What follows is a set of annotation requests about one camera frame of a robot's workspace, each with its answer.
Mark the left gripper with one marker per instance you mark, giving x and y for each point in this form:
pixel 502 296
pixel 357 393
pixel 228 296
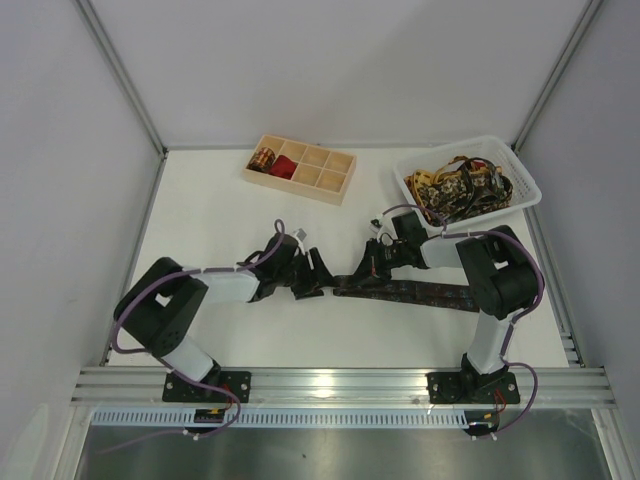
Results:
pixel 302 272

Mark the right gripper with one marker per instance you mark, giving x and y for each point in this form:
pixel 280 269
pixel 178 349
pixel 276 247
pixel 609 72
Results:
pixel 376 261

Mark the brown blue-flowered tie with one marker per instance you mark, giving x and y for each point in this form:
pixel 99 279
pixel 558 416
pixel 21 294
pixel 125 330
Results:
pixel 438 295

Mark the white plastic basket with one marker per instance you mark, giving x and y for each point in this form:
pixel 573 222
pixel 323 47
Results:
pixel 526 193

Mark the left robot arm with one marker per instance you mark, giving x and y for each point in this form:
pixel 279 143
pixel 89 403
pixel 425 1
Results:
pixel 159 310

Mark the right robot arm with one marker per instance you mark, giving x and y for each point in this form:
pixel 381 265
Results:
pixel 502 282

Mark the yellow patterned tie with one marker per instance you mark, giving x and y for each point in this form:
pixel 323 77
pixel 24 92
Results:
pixel 445 191

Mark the wooden compartment box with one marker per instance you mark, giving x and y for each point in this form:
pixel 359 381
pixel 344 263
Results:
pixel 322 174

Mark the rolled red tie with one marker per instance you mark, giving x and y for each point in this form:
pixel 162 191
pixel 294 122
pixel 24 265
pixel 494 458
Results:
pixel 283 167

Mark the rolled brown patterned tie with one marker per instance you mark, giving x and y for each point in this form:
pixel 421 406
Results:
pixel 262 160

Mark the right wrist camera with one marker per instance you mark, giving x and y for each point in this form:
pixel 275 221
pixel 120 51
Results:
pixel 377 223

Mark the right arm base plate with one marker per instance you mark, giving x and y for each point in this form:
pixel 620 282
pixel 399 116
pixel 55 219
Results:
pixel 467 387

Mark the white slotted cable duct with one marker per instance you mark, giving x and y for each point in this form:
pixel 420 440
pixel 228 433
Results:
pixel 281 418

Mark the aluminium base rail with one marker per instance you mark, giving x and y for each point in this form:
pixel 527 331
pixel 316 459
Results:
pixel 547 388

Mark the left aluminium frame post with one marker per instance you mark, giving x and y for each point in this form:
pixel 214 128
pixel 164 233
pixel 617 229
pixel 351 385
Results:
pixel 108 51

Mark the aluminium frame post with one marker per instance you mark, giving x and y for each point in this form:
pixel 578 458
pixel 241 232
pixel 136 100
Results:
pixel 108 51
pixel 578 32

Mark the right aluminium frame post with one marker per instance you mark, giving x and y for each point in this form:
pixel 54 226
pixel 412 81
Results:
pixel 578 32

